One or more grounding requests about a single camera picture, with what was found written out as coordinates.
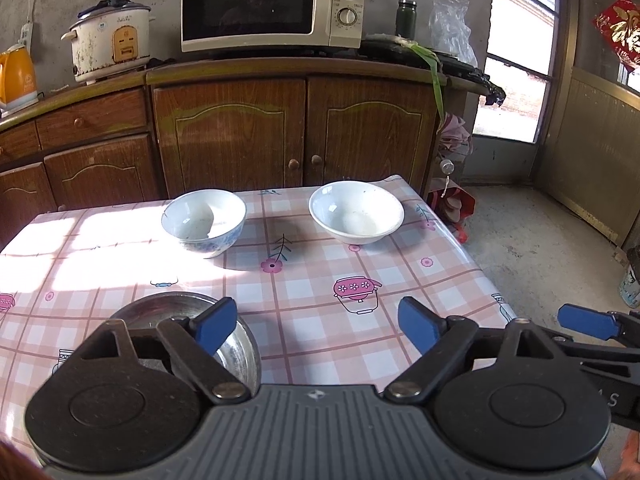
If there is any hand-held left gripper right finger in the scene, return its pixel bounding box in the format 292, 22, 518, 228
384, 296, 568, 406

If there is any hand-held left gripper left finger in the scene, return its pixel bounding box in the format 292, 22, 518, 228
75, 296, 251, 406

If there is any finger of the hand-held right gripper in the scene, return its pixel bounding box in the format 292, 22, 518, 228
557, 304, 640, 348

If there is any steel bowl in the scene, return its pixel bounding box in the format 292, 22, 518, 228
107, 292, 263, 396

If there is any pink plaid tablecloth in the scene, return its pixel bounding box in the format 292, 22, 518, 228
0, 174, 518, 461

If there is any blue patterned ceramic bowl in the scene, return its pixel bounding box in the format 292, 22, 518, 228
161, 189, 247, 259

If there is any red bag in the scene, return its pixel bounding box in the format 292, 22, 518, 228
427, 185, 476, 243

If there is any plain white ceramic bowl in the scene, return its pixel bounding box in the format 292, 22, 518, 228
308, 181, 405, 246

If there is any metal door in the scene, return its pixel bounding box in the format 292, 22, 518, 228
535, 0, 640, 246

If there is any pink hanging plastic bag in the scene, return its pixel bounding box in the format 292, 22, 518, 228
437, 112, 473, 158

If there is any wooden double-door cabinet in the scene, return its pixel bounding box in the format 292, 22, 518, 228
146, 57, 446, 201

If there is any green onion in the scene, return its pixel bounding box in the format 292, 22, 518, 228
395, 35, 446, 118

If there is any red paper door decoration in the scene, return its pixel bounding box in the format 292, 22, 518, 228
592, 0, 640, 72

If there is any clear plastic bag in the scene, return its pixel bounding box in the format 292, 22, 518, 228
429, 0, 478, 68

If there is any window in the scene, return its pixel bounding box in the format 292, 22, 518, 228
472, 0, 558, 143

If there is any white rice cooker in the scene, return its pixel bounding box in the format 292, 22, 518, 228
61, 0, 156, 86

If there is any dark glass jar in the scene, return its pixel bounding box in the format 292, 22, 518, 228
396, 0, 417, 41

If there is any orange electric kettle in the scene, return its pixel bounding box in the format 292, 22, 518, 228
0, 44, 40, 113

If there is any white microwave oven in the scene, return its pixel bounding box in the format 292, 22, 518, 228
181, 0, 366, 53

